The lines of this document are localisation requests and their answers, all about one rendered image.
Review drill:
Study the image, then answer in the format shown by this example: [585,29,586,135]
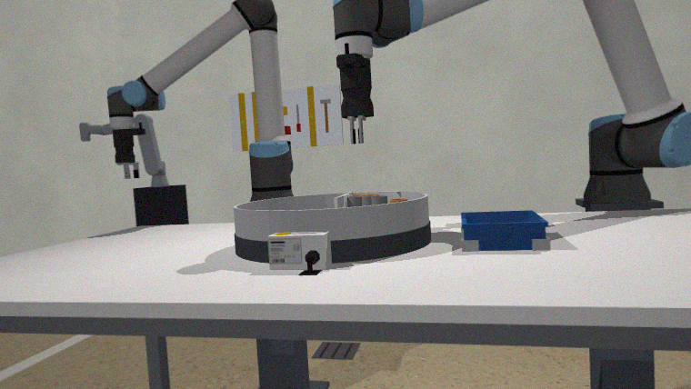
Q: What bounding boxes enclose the white wall board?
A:
[237,84,345,150]

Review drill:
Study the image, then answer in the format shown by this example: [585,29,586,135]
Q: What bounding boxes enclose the white control box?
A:
[266,230,334,275]

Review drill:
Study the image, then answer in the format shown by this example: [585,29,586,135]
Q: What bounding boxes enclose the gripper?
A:
[115,127,145,165]
[336,54,377,145]

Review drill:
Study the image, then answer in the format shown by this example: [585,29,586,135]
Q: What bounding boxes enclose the dark floor grate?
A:
[312,342,361,361]

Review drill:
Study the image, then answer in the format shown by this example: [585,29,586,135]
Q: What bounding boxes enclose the jointed stand on black box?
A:
[132,111,192,227]

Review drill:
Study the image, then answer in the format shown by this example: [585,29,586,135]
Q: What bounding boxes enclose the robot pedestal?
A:
[256,339,311,389]

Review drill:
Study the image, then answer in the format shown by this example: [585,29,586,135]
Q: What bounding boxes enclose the grey turntable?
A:
[233,188,434,265]

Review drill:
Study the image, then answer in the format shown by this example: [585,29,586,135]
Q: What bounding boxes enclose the blue crate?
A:
[461,209,550,251]

